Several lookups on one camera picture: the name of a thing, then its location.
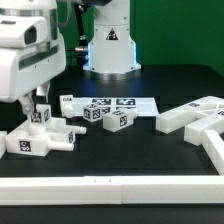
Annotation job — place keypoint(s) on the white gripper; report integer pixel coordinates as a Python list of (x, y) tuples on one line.
[(32, 52)]

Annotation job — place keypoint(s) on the small white tagged block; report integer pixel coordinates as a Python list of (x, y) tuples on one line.
[(42, 114)]

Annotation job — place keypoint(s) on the white chair seat frame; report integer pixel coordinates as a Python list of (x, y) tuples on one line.
[(38, 139)]

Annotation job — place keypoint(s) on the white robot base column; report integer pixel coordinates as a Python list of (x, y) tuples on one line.
[(112, 51)]

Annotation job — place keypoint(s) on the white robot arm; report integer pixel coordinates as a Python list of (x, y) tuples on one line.
[(44, 8)]

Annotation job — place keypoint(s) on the white chair back assembly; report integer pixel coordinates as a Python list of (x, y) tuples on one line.
[(206, 113)]

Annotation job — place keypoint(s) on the white part at left edge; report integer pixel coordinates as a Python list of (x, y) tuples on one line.
[(3, 135)]

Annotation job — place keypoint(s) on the white tagged cube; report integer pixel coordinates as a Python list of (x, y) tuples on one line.
[(92, 112)]

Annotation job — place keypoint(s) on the white sheet with tags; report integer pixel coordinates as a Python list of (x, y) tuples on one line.
[(146, 106)]

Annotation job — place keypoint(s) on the white front barrier rail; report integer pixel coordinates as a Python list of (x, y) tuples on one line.
[(112, 190)]

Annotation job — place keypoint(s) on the white barrier rail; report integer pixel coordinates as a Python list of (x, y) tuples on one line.
[(112, 190), (214, 147)]

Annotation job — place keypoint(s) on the white right barrier rail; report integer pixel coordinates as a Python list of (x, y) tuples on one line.
[(214, 147)]

